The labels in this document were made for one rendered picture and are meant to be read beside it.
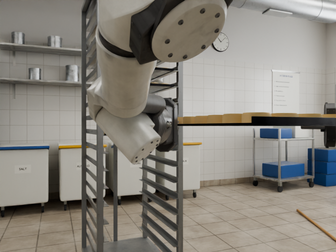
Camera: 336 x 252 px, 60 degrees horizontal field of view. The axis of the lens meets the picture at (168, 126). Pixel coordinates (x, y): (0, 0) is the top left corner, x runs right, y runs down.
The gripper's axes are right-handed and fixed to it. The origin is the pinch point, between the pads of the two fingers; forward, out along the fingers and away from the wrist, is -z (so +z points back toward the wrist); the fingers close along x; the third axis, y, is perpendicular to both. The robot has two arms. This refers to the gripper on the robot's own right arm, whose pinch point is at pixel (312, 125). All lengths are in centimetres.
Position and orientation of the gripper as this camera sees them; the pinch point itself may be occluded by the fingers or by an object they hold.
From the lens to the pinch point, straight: 92.1
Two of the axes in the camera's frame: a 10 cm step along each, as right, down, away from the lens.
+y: -3.7, 0.1, -9.3
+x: 0.0, -10.0, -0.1
